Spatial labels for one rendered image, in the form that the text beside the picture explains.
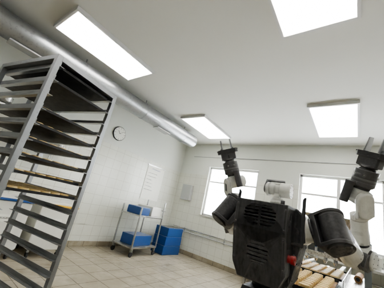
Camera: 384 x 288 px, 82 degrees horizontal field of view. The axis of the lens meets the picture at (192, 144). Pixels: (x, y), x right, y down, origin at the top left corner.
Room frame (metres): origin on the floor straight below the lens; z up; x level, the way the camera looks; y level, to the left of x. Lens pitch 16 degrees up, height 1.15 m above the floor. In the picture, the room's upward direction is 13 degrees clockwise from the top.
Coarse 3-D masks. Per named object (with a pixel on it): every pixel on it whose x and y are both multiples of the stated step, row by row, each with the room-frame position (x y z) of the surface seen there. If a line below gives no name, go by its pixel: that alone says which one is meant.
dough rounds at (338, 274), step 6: (306, 264) 1.93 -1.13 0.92; (312, 264) 2.01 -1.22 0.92; (318, 264) 2.15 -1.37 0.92; (318, 270) 1.76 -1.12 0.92; (324, 270) 1.79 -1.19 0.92; (330, 270) 1.87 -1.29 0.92; (336, 270) 1.97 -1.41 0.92; (342, 270) 2.05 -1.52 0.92; (336, 276) 1.65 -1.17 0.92; (342, 276) 1.86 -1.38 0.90
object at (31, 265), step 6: (0, 246) 1.79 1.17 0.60; (6, 252) 1.75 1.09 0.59; (12, 252) 1.72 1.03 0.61; (12, 258) 1.66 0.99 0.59; (18, 258) 1.67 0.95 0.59; (24, 258) 1.65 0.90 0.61; (24, 264) 1.62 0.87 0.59; (30, 264) 1.61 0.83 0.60; (36, 264) 1.59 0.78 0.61; (36, 270) 1.56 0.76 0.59; (42, 270) 1.55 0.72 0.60; (48, 270) 1.53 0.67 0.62; (42, 276) 1.50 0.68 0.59; (48, 276) 1.52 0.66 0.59
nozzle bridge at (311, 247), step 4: (312, 244) 1.81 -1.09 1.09; (312, 248) 1.81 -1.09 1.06; (308, 252) 1.78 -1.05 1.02; (312, 252) 1.76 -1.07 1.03; (316, 252) 1.75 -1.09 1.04; (320, 252) 1.73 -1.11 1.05; (324, 256) 1.71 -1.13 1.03; (328, 256) 1.70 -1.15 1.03; (336, 260) 1.67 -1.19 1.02; (368, 276) 1.61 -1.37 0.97; (368, 280) 1.61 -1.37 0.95; (368, 284) 1.61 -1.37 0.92
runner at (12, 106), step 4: (0, 104) 1.36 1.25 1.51; (4, 104) 1.34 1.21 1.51; (8, 104) 1.31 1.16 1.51; (12, 104) 1.29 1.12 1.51; (16, 104) 1.27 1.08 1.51; (20, 104) 1.25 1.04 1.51; (24, 104) 1.23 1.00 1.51; (28, 104) 1.21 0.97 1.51; (32, 104) 1.19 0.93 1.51; (0, 108) 1.35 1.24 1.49; (4, 108) 1.33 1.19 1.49; (8, 108) 1.31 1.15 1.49; (12, 108) 1.29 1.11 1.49; (16, 108) 1.27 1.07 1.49; (20, 108) 1.25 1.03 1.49; (24, 108) 1.23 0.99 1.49; (28, 108) 1.21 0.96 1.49
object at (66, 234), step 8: (112, 104) 1.52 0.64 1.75; (104, 120) 1.52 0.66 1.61; (104, 128) 1.52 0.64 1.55; (96, 144) 1.52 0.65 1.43; (96, 152) 1.53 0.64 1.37; (88, 168) 1.52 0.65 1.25; (88, 176) 1.53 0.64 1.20; (80, 192) 1.52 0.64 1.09; (80, 200) 1.53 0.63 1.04; (72, 208) 1.52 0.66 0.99; (72, 216) 1.52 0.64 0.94; (72, 224) 1.54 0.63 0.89; (64, 232) 1.52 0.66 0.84; (64, 240) 1.52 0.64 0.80; (64, 248) 1.54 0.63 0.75; (56, 264) 1.52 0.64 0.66; (56, 272) 1.54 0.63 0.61; (48, 280) 1.52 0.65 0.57
